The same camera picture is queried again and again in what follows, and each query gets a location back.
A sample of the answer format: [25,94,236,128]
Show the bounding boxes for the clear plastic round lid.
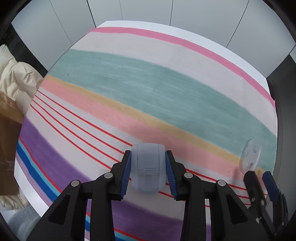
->
[239,139,261,174]

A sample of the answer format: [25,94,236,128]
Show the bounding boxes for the grey translucent small case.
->
[130,143,166,194]

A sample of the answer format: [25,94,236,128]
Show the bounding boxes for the light blue fleece garment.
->
[8,205,41,240]

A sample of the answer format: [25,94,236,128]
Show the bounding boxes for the colourful striped cloth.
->
[15,21,278,240]

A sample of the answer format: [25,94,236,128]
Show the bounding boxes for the brown cardboard box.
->
[0,93,23,196]

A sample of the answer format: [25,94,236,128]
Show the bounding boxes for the cream padded armchair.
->
[1,45,43,211]

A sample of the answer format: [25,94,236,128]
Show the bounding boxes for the black wall panel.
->
[1,24,48,77]

